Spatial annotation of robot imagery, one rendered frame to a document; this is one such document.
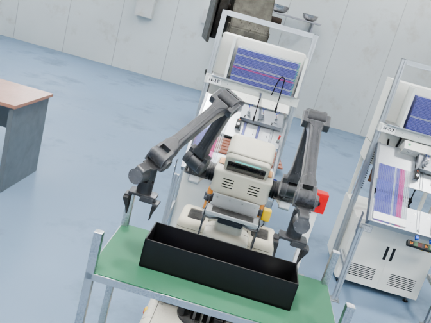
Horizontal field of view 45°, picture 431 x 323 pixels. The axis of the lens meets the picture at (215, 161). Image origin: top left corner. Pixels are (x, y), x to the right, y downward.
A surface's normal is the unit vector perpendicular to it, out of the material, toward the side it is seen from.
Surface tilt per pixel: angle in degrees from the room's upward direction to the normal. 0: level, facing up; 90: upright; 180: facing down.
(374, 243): 90
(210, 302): 0
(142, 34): 90
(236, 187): 98
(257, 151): 42
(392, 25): 90
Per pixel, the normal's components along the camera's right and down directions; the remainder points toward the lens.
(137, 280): 0.25, -0.93
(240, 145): 0.11, -0.51
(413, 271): -0.11, 0.25
